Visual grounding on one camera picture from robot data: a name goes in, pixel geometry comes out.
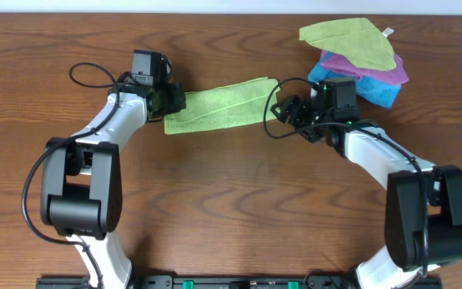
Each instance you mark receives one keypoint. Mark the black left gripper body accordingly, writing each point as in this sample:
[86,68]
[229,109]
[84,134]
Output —
[175,98]

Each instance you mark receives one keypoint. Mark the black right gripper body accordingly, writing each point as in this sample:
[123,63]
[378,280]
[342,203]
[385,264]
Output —
[296,113]

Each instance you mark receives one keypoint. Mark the light green microfiber cloth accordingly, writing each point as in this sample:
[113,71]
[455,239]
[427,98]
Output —
[224,107]

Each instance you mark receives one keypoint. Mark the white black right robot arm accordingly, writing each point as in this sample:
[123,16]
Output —
[423,217]

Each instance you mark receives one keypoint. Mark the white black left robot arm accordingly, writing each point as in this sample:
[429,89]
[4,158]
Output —
[81,186]

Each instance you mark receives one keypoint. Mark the blue cloth in pile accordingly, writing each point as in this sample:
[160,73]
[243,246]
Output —
[372,90]

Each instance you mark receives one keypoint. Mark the olive green cloth on pile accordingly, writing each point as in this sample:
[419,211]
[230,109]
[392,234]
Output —
[357,39]

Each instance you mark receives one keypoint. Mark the purple cloth in pile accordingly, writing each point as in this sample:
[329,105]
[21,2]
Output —
[340,64]

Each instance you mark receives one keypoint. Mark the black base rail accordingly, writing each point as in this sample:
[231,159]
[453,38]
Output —
[170,282]

